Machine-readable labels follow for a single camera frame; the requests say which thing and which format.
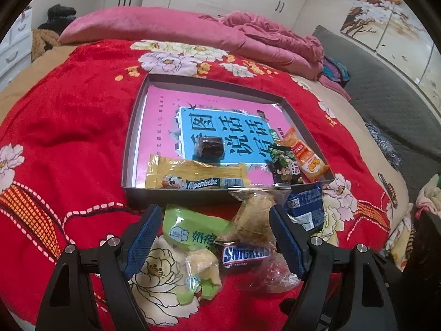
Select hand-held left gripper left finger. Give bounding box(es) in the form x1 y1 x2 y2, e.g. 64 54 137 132
34 204 163 331

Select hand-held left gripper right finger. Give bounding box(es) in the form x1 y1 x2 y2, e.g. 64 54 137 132
269 205 402 331

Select clear packet of red candy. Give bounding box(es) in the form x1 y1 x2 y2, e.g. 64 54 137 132
248 252 300 292

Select blue snack packet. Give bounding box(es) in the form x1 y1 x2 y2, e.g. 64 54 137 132
284 183 324 231

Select clear bag of brown pastry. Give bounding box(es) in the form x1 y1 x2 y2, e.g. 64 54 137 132
220 185 292 249

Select brown chocolate bar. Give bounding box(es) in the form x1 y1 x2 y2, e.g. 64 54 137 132
214 241 271 268

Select green milk snack packet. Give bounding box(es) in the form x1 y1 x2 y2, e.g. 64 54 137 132
163 204 230 306

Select dark green snack packet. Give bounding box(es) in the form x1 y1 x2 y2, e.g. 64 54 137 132
268 143 305 183

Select yellow candy packet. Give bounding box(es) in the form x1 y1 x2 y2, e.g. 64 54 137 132
145 154 251 190

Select orange snack packet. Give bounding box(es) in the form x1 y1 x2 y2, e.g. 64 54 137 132
276 127 332 183

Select small dark candy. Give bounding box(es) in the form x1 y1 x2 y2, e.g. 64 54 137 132
193 137 224 161

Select dark cardboard box tray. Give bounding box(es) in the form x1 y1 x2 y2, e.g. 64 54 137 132
121 73 336 211

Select person's right forearm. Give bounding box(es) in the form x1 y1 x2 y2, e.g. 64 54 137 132
407 210 441 331

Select pink and blue book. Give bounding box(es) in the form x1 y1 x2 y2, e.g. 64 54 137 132
134 86 293 188

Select tan bed sheet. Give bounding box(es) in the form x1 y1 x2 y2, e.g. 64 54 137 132
0 45 410 249

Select red floral blanket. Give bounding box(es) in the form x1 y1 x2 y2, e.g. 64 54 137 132
0 39 393 331

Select grey patterned cloth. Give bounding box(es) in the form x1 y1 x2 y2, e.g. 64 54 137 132
365 121 402 171

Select grey padded headboard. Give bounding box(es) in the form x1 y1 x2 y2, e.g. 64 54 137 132
312 25 441 194

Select purple and teal cloth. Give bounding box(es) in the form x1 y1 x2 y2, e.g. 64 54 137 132
322 57 352 83

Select brown plush cloth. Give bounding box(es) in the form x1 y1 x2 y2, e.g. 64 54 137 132
32 29 61 63

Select white drawer cabinet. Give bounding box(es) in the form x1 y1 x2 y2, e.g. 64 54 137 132
0 17 33 87

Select black cloth pile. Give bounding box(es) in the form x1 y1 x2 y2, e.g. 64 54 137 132
38 4 78 30

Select floral wall painting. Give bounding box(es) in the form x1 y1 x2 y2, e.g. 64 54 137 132
339 0 441 107

